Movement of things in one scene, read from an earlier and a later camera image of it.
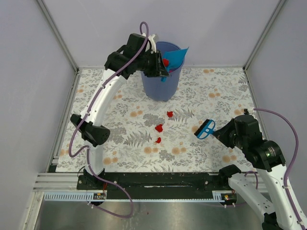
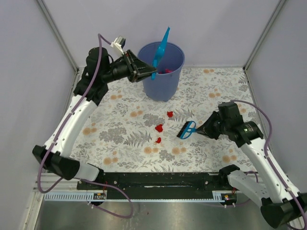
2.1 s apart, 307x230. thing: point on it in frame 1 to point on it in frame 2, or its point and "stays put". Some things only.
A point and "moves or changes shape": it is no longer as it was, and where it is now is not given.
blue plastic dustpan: [175, 58] to [159, 55]
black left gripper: [159, 69] to [132, 62]
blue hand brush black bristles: [206, 129] moves or changes shape
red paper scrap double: [159, 128] stays put
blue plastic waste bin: [158, 90] stays put
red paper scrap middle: [159, 140] stays put
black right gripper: [221, 133] to [206, 129]
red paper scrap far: [170, 113] stays put
